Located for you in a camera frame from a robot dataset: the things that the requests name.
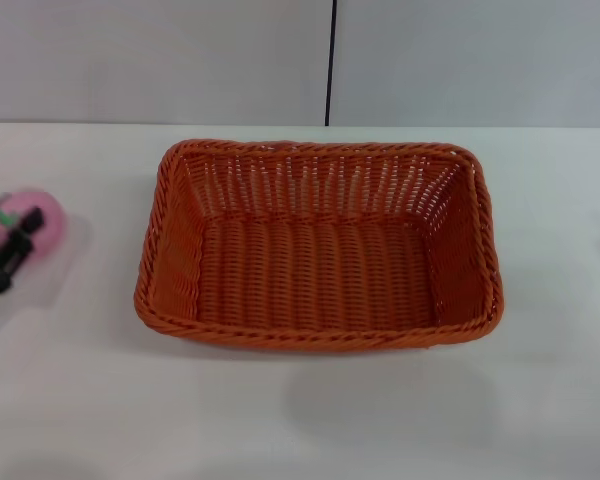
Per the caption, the black vertical wall strip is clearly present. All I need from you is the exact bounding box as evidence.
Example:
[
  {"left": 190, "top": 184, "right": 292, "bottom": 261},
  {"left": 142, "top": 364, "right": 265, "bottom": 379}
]
[{"left": 324, "top": 0, "right": 340, "bottom": 127}]

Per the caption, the pink peach toy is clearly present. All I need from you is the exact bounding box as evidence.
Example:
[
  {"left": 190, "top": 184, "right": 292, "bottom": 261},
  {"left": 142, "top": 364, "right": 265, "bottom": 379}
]
[{"left": 0, "top": 186, "right": 70, "bottom": 262}]

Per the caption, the orange woven plastic basket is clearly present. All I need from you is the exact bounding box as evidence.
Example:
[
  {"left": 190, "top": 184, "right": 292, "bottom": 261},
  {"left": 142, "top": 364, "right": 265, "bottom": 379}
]
[{"left": 132, "top": 139, "right": 507, "bottom": 355}]

